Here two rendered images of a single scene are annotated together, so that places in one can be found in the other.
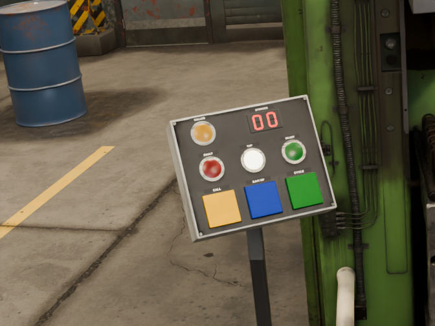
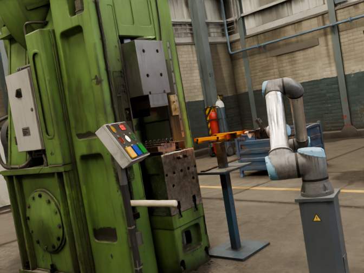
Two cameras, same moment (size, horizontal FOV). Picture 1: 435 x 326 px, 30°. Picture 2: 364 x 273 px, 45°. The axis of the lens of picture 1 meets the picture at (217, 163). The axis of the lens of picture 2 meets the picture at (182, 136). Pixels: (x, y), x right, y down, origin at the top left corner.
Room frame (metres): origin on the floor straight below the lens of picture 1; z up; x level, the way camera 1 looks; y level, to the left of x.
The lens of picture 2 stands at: (0.13, 2.21, 1.19)
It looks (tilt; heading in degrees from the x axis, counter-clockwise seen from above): 3 degrees down; 298
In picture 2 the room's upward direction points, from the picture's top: 9 degrees counter-clockwise
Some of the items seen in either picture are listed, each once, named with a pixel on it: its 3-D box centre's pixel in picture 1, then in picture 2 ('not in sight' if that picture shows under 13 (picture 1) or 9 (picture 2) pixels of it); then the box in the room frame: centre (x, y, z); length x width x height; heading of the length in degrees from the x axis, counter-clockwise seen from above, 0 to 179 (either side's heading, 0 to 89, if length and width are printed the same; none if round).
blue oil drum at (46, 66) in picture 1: (41, 62); not in sight; (6.29, 1.27, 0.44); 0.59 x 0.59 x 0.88
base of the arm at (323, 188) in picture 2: not in sight; (316, 185); (0.70, -0.38, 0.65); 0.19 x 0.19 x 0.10
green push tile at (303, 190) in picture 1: (303, 191); (141, 148); (1.74, -0.19, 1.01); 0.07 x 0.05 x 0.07; 104
